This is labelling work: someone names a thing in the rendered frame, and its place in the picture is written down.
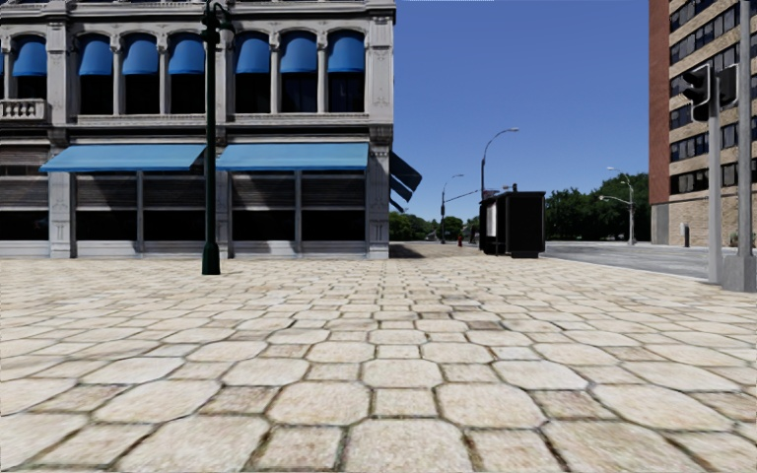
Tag grey pole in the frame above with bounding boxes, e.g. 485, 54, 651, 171
721, 0, 757, 294

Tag traffic light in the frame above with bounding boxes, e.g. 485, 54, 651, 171
681, 63, 740, 286

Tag tan brick building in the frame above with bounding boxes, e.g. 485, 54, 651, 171
649, 0, 757, 248

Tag grey street lamp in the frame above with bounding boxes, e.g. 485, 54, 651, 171
598, 166, 637, 246
439, 172, 481, 244
479, 126, 521, 202

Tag trees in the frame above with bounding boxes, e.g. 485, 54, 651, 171
544, 171, 652, 242
388, 211, 481, 243

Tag black bus shelter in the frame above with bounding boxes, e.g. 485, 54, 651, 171
478, 183, 547, 259

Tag grey stone building blue awnings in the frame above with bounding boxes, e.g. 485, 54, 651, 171
0, 0, 424, 261

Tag dark green street lamp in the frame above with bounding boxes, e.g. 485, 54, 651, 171
199, 0, 236, 277

